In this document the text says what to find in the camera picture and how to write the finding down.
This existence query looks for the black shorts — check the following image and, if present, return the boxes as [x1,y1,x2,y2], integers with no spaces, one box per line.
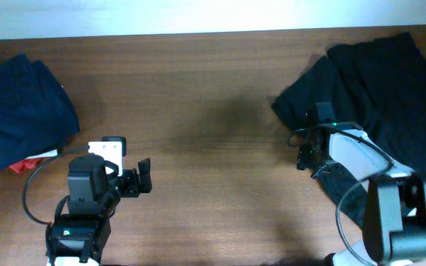
[271,32,426,228]

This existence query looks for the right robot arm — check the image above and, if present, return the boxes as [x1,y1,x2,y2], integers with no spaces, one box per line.
[297,122,426,265]

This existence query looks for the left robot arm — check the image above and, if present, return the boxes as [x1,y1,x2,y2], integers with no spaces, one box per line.
[45,154,152,265]

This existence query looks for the white paper tag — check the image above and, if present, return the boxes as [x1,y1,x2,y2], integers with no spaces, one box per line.
[26,149,58,160]

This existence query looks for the red cloth piece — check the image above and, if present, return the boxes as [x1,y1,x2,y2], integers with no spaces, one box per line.
[9,158,43,174]

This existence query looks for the navy blue folded garment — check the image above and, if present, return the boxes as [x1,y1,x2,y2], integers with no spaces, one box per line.
[0,54,80,170]

